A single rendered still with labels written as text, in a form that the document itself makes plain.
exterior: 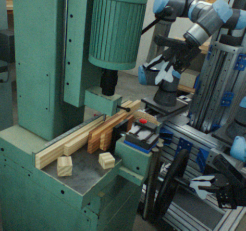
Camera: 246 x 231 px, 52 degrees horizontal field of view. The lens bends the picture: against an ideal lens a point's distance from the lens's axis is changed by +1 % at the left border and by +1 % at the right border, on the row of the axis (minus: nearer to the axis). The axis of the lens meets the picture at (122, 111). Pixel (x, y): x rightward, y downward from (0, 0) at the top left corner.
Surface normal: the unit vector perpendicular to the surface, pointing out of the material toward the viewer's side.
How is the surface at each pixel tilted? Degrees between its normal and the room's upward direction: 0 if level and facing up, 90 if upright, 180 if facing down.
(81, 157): 0
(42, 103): 90
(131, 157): 90
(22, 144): 0
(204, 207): 0
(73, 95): 90
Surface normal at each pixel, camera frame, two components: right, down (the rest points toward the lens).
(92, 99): -0.51, 0.32
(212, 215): 0.15, -0.88
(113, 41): -0.08, 0.44
